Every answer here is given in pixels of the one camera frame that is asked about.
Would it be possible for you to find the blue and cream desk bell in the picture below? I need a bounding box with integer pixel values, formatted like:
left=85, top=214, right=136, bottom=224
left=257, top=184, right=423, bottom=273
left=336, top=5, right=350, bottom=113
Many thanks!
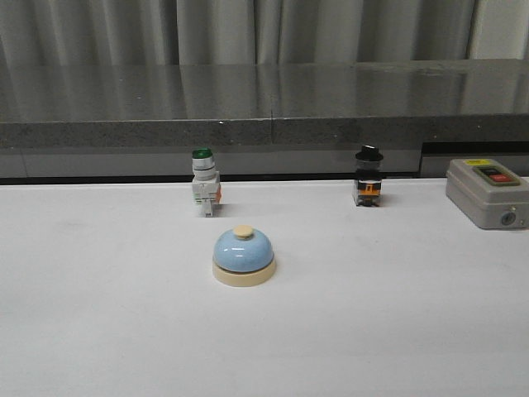
left=212, top=225, right=277, bottom=287

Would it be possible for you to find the grey stone counter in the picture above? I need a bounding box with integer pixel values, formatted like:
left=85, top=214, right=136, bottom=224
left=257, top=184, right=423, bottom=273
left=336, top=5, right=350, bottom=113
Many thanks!
left=1, top=60, right=528, bottom=179

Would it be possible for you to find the grey push-button control box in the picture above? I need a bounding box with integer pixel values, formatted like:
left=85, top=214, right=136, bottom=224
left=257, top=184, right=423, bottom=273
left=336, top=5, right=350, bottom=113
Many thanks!
left=446, top=159, right=528, bottom=230

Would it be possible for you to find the grey pleated curtain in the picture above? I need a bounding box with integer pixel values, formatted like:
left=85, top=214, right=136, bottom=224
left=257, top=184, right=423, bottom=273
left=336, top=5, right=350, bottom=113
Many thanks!
left=1, top=1, right=528, bottom=67

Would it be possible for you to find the green pushbutton switch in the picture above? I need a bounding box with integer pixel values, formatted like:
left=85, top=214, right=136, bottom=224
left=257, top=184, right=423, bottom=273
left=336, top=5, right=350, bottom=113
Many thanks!
left=192, top=147, right=222, bottom=217

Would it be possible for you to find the black selector switch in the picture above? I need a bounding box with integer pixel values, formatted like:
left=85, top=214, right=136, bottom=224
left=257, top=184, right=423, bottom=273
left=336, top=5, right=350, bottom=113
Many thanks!
left=353, top=145, right=384, bottom=207

